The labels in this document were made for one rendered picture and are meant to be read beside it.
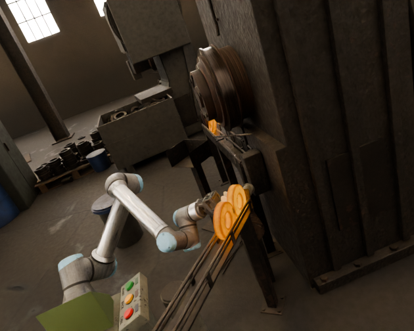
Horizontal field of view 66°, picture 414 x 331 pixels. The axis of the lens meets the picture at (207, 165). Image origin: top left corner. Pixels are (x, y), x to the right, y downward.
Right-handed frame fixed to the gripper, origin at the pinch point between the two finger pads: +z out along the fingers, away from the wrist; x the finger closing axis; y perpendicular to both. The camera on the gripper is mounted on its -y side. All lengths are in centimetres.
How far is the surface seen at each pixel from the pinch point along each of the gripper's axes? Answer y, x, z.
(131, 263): -31, 25, -136
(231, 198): 4.4, -5.3, 2.8
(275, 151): 8.9, 13.8, 23.2
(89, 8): 420, 796, -590
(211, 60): 57, 37, 12
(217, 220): 5.3, -21.8, 2.4
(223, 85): 44, 30, 12
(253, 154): 7.1, 28.3, 5.9
